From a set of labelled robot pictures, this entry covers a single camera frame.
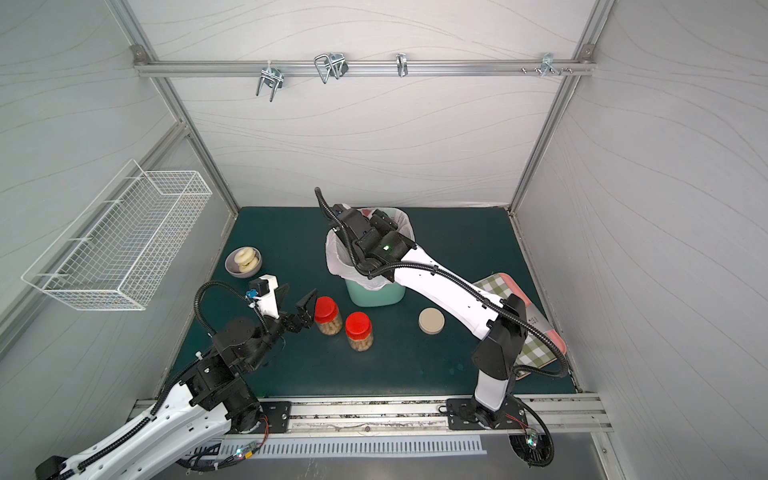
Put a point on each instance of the beige jar lid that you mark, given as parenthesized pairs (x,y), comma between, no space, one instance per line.
(431,321)

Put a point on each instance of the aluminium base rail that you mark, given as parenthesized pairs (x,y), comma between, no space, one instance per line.
(427,415)

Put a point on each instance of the metal bracket clamp right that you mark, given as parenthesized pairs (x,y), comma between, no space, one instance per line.
(548,66)

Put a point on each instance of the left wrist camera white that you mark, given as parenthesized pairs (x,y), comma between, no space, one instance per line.
(266,294)

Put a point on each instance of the green checkered cloth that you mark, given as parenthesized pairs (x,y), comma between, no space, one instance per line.
(534,354)

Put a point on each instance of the small metal ring clamp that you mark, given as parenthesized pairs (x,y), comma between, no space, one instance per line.
(401,65)

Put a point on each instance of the red lid peanut jar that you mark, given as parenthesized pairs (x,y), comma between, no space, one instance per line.
(359,331)
(327,316)

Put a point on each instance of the white vent strip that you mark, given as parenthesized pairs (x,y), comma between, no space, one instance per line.
(372,447)

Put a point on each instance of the grey bowl with buns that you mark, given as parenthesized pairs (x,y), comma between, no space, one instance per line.
(244,262)

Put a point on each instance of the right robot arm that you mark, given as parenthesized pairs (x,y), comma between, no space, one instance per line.
(499,323)

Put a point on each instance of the white wire basket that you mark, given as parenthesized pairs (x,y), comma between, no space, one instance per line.
(115,253)

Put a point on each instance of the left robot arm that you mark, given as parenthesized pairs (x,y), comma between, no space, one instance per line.
(206,399)

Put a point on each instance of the aluminium crossbar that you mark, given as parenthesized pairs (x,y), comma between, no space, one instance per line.
(357,68)

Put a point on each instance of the metal hook clamp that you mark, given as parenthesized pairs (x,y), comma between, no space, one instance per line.
(331,65)

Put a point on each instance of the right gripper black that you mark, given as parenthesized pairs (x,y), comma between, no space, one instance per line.
(354,225)

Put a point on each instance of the metal u-bolt clamp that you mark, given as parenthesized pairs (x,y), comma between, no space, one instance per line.
(271,79)

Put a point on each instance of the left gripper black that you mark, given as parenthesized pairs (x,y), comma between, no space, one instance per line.
(294,318)

